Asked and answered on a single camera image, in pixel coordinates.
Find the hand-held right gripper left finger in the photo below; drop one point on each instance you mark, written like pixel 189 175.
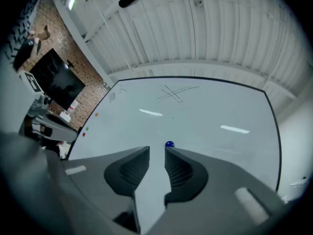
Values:
pixel 97 175

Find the person's striped shirt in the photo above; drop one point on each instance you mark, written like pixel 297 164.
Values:
pixel 23 18

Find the white whiteboard with black frame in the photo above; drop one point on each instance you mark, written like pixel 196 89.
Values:
pixel 195 121

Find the black wall television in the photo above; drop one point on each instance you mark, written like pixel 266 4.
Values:
pixel 56 82

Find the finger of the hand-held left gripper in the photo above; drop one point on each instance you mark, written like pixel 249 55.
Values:
pixel 61 132

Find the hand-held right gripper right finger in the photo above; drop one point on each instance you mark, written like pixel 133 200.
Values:
pixel 220 192

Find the blue ball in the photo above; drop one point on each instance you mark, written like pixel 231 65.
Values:
pixel 169 144

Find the small black wall device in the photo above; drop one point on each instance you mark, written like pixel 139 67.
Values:
pixel 70 63

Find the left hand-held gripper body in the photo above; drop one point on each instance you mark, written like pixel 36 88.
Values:
pixel 33 82

